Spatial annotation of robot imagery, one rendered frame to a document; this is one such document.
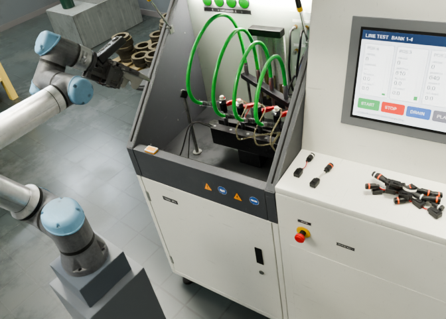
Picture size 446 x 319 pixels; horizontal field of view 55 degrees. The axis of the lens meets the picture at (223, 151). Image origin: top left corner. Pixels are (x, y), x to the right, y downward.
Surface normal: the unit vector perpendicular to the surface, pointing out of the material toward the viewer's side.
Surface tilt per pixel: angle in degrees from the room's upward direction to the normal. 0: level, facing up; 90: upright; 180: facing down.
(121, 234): 0
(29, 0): 90
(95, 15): 90
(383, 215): 0
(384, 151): 76
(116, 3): 90
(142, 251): 0
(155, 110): 90
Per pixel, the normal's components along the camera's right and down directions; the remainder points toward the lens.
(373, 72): -0.55, 0.39
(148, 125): 0.84, 0.23
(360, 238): -0.53, 0.59
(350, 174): -0.15, -0.77
